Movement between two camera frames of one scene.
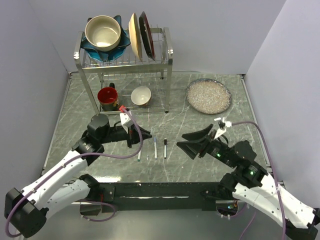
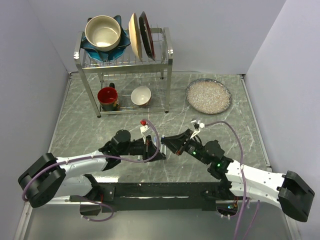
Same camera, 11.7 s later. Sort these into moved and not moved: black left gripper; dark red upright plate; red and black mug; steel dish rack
Moved: black left gripper
Not moved: dark red upright plate; steel dish rack; red and black mug
